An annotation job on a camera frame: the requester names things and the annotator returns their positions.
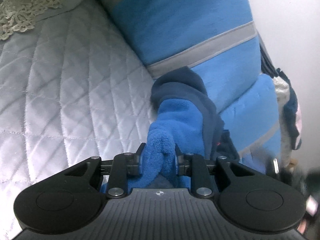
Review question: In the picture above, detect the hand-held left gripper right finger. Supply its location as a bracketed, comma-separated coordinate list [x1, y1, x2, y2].
[174, 144, 253, 197]

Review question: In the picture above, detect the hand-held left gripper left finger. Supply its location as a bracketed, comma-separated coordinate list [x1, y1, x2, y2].
[64, 142, 147, 197]

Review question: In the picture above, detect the blue fleece jacket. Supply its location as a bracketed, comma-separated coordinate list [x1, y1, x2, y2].
[100, 66, 241, 196]

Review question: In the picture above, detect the blue pillow with grey stripes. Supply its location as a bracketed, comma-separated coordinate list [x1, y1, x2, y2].
[89, 0, 263, 117]
[219, 73, 283, 176]

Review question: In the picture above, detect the white quilted bedspread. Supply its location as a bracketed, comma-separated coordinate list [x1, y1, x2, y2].
[0, 0, 161, 222]

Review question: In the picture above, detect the dark grey folded cloth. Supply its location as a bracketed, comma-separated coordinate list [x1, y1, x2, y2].
[259, 39, 278, 78]

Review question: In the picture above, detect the lace-trimmed grey cloth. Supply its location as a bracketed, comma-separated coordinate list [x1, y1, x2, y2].
[0, 0, 91, 41]

